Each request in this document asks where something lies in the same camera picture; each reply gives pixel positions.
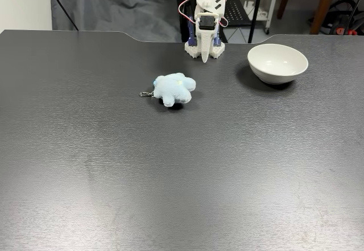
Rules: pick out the white cart frame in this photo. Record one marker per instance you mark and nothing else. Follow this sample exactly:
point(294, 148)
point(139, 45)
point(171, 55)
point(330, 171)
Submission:
point(273, 3)

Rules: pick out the thick brown wooden leg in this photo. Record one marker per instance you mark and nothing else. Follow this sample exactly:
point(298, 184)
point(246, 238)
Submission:
point(324, 9)

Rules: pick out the gray cloth backdrop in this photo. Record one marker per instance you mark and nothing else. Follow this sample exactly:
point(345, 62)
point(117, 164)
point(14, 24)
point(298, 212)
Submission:
point(113, 6)

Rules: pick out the white bowl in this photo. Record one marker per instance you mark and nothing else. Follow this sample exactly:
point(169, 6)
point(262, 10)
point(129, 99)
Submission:
point(277, 61)

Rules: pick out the black and red appliance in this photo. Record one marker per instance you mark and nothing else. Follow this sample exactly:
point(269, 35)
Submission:
point(338, 17)

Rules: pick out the black slanted pole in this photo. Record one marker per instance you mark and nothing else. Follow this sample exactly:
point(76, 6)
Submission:
point(256, 12)

